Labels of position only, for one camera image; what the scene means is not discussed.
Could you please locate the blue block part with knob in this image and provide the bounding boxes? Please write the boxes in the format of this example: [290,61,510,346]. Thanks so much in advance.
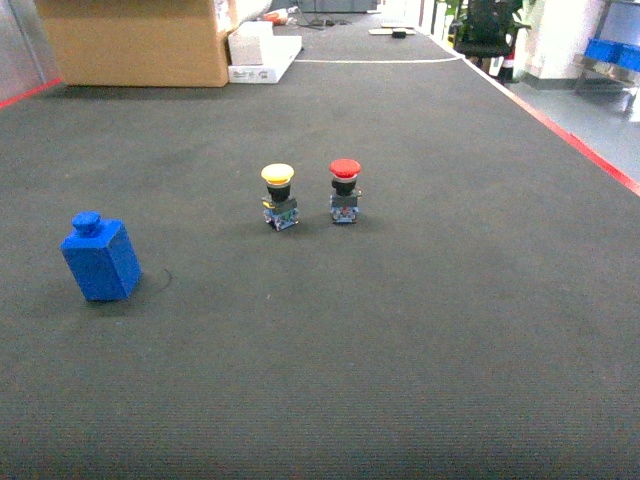
[60,211,142,301]

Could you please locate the red mushroom push button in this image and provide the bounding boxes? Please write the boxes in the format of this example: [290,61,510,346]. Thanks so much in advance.
[329,158,361,224]

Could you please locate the yellow mushroom push button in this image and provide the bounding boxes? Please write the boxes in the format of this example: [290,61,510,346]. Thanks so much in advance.
[261,163,299,231]

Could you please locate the white flat carton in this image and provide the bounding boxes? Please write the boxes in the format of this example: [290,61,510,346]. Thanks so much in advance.
[227,21,302,84]

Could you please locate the black office chair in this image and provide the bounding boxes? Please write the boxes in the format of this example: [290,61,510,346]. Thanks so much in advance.
[451,0,528,59]

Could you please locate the large cardboard box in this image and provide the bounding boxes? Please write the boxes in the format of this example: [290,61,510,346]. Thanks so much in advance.
[35,1,237,87]

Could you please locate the blue bins on far rack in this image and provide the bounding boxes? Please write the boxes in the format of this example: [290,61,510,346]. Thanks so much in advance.
[584,38,639,71]

